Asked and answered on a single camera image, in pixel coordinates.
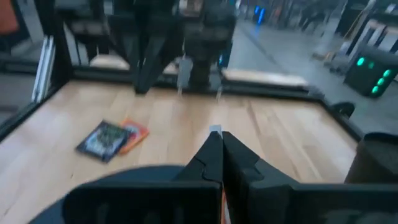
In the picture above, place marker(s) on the black box green lights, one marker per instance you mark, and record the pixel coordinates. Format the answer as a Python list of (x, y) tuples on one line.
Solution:
[(367, 77)]

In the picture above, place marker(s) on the round dark woven placemat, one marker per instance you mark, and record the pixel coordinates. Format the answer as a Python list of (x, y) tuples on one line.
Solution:
[(130, 175)]

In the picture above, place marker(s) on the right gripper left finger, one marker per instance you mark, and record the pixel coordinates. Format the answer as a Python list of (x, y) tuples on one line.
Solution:
[(140, 205)]

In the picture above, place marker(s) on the orange chair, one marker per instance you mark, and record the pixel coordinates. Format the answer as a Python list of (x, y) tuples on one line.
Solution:
[(7, 15)]

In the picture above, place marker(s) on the black aluminium rig frame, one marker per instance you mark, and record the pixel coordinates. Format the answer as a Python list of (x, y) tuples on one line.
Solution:
[(280, 91)]

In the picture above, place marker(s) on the silver metal bracket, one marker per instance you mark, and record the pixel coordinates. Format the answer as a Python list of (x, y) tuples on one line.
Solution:
[(45, 68)]

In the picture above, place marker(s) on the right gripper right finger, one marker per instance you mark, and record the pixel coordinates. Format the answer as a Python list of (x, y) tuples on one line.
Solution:
[(295, 205)]

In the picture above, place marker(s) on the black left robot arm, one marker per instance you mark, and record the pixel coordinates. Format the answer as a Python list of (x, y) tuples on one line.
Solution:
[(211, 31)]

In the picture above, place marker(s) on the black frame knob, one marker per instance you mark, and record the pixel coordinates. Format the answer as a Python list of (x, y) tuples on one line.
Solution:
[(342, 109)]

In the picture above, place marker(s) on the blue light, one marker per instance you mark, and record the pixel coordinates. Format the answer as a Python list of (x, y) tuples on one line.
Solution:
[(260, 15)]

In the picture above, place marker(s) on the black tea packet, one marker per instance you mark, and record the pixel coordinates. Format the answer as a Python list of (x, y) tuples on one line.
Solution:
[(104, 141)]

